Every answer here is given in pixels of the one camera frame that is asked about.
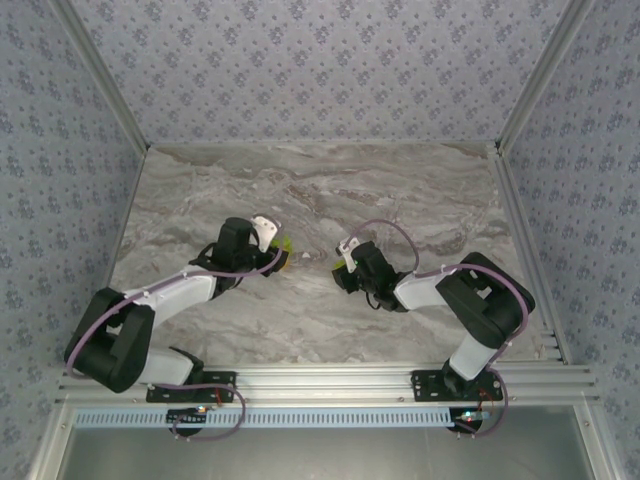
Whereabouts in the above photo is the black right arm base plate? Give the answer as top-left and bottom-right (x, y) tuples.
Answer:
(410, 368), (503, 404)

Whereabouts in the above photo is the aluminium lower frame rail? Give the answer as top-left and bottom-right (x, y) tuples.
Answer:
(574, 403), (619, 480)
(27, 402), (76, 480)

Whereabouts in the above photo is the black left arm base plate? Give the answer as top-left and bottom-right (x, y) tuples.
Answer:
(145, 370), (238, 404)

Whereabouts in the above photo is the black controller board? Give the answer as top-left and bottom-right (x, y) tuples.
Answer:
(449, 407), (494, 435)
(166, 407), (209, 436)

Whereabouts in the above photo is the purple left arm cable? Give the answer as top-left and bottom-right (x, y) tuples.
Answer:
(64, 247), (248, 445)

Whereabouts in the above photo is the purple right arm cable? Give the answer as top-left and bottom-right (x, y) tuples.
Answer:
(342, 218), (535, 439)

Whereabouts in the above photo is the slotted white cable duct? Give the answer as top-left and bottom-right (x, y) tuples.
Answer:
(74, 406), (456, 430)

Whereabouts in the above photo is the aluminium corner post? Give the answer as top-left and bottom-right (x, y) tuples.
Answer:
(496, 0), (600, 151)
(52, 0), (152, 150)

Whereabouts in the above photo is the black right controller board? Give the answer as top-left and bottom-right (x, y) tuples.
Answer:
(449, 407), (494, 435)

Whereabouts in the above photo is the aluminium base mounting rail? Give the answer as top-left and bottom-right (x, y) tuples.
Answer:
(53, 363), (601, 407)

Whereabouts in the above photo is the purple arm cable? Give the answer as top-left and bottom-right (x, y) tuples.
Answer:
(64, 247), (248, 445)
(342, 218), (535, 439)

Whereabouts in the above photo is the grey sheet metal panel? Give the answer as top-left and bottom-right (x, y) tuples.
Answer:
(49, 405), (601, 480)

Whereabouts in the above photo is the black left controller board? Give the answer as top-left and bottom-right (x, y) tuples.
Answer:
(166, 407), (209, 436)

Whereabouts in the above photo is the wide aluminium side rail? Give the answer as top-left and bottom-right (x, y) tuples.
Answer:
(492, 142), (574, 366)

